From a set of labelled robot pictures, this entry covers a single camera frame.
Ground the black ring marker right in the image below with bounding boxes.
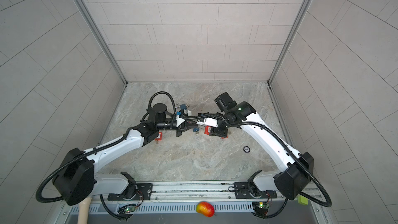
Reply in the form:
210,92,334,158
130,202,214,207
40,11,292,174
243,146,250,153

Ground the left black cable conduit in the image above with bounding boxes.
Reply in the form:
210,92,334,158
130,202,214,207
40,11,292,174
35,91,178,203

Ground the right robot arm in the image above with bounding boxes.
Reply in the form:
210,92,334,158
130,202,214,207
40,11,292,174
210,92,314,200

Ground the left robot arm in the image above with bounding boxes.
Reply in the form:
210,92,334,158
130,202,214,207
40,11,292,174
52,103,198,205

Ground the red padlock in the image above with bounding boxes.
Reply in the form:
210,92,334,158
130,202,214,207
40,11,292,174
204,126,211,135
154,132,163,144

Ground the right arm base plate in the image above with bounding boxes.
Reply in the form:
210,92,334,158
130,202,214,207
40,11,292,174
228,181,277,199

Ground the beige wooden handle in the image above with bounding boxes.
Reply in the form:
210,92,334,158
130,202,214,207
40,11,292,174
77,197,92,224

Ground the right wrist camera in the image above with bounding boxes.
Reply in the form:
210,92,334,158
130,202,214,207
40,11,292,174
197,117,218,128

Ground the mango fruit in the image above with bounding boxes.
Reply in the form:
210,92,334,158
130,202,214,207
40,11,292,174
196,202,215,217

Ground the black cable conduit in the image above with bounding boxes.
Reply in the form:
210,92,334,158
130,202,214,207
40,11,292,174
181,113,333,208
35,91,178,203

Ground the green cube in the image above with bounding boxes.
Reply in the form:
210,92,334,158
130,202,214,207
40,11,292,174
297,195,308,205

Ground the right circuit board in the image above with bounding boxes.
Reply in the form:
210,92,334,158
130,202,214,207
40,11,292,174
252,202,269,218

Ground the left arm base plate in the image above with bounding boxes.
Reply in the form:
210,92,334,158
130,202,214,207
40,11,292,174
107,183,153,201

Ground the circuit board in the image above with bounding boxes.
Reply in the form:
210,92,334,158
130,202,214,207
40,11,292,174
118,204,137,215
252,202,269,218

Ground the right black cable conduit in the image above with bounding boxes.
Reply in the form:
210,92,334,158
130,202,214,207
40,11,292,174
181,113,333,208

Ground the aluminium rail frame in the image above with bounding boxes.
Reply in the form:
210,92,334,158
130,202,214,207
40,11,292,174
52,178,327,224

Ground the blue padlock far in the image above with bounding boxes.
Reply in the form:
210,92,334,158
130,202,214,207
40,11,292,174
176,104,187,111

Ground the left circuit board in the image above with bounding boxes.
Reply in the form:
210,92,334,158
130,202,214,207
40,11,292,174
118,204,137,215

